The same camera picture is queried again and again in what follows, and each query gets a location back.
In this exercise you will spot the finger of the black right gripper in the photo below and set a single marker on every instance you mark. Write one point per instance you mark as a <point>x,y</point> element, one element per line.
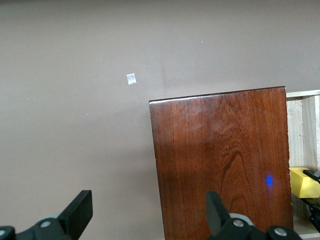
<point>312,175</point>
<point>313,208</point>

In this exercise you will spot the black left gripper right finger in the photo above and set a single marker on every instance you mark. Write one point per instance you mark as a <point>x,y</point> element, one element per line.
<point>216,217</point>

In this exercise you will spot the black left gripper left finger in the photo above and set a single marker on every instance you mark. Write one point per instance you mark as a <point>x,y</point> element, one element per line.
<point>77,217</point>

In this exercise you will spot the yellow cube block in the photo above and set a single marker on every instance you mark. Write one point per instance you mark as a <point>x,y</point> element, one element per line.
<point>303,185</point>

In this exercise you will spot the dark wooden drawer front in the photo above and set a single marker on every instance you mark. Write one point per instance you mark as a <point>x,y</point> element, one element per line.
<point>220,150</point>

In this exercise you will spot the small clear tape piece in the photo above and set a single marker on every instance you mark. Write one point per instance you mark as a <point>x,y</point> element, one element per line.
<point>131,79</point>

